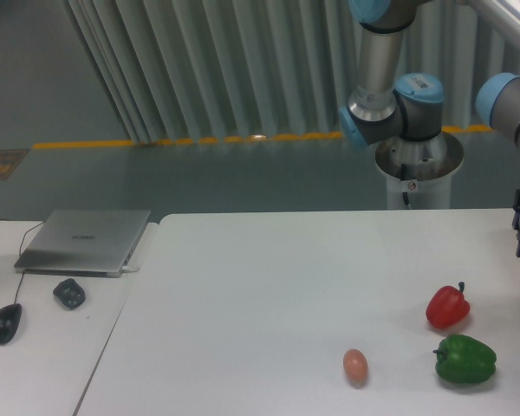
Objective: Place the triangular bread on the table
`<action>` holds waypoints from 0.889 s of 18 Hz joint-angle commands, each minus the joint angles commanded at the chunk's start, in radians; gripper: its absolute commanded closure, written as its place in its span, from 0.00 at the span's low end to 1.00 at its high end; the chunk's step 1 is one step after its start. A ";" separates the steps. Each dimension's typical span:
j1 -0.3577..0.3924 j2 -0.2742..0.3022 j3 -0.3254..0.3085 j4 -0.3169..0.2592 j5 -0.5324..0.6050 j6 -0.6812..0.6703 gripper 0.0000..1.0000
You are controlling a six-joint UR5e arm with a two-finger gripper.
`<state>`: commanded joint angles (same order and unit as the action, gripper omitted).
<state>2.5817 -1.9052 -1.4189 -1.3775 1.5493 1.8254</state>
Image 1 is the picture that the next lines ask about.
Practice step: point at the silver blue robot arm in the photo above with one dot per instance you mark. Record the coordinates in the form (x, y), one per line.
(402, 116)

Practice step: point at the red bell pepper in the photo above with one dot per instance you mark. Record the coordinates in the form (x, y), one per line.
(448, 307)

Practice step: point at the green bell pepper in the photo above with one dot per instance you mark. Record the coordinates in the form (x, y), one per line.
(461, 359)

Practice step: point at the brown egg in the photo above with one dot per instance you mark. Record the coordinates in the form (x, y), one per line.
(355, 366)

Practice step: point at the white pleated curtain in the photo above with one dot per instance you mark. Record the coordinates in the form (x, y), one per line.
(204, 70)

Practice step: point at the silver closed laptop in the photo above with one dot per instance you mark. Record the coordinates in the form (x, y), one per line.
(94, 243)

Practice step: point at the small black plastic part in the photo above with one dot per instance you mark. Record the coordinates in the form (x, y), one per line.
(70, 294)

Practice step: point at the black computer mouse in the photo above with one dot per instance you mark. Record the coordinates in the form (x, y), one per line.
(10, 317)

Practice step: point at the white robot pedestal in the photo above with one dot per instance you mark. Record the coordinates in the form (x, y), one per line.
(419, 174)

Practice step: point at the silver metal frame bar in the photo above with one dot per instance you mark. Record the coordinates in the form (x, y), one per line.
(502, 15)

